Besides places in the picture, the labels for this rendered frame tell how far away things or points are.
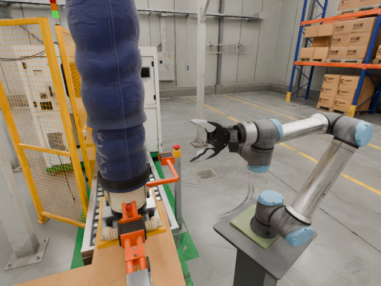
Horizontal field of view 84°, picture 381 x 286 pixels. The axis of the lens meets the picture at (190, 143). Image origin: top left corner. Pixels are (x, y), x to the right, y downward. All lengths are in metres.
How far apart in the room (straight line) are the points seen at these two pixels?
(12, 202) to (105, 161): 1.65
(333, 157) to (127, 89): 1.02
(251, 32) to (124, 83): 11.59
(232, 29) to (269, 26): 2.11
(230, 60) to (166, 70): 3.38
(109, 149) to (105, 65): 0.30
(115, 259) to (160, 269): 0.23
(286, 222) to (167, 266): 0.67
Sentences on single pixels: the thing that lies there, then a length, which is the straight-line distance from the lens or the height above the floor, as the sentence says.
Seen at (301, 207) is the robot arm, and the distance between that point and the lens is 1.33.
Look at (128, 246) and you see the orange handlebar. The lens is 0.83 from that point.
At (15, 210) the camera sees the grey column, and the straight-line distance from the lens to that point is 2.53.
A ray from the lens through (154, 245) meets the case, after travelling 1.23.
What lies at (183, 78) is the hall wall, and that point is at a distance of 10.66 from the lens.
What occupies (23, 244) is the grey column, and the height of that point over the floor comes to 0.17.
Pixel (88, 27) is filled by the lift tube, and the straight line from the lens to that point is 0.80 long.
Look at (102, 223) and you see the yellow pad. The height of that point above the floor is 1.13.
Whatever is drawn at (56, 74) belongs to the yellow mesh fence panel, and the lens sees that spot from 2.06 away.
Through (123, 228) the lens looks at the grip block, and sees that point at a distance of 0.88.
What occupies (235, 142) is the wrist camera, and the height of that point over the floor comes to 1.60.
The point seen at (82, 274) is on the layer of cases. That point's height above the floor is 0.54.
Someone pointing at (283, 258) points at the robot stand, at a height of 0.75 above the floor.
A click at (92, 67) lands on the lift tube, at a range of 0.80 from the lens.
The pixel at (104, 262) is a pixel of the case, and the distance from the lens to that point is 1.22.
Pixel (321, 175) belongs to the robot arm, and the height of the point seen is 1.28.
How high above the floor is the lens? 1.85
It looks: 22 degrees down
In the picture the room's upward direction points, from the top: straight up
